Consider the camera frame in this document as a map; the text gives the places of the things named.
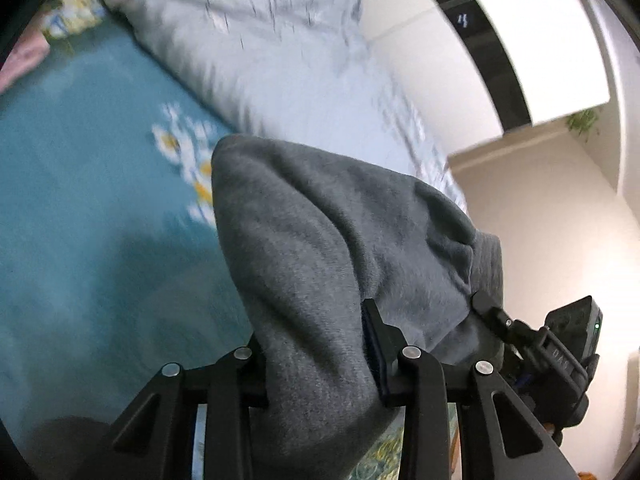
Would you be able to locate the white wardrobe with black stripe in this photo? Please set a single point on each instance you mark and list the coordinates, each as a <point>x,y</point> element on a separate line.
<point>550,35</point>

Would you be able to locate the dark grey sweater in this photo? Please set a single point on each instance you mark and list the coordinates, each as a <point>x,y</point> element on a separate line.
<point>310,240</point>

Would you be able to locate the pink cloth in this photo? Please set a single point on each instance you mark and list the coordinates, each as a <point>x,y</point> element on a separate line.
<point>22,60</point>

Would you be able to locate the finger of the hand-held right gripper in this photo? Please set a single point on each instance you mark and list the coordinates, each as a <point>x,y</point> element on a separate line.
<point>492,317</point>

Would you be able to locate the blue-grey floral quilt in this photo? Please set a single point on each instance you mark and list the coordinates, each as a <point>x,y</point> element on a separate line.
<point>280,70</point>

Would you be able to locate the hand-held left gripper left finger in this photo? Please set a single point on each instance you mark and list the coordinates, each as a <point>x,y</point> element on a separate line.
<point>235,380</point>

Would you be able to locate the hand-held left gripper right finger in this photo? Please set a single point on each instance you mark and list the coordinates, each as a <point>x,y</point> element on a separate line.
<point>372,340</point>

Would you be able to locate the green plant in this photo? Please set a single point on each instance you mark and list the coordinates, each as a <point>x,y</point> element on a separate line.
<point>582,122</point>

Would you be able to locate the teal floral blanket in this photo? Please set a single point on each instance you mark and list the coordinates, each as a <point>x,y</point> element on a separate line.
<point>75,185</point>

